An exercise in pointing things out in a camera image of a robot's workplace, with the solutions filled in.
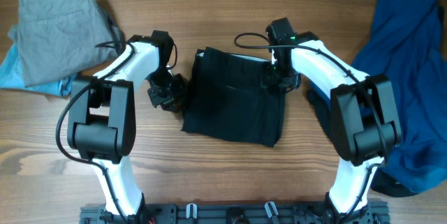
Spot black garment under shirt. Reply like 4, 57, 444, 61
307, 88, 418, 197

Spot folded light blue jeans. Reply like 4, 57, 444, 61
1, 44, 77, 97

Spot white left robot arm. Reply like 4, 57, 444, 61
61, 30, 187, 223

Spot blue shirt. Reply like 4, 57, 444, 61
352, 0, 446, 197

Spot black shorts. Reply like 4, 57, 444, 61
182, 47, 286, 147

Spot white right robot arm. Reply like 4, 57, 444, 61
265, 29, 402, 223

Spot folded grey shorts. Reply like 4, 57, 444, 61
8, 0, 122, 87

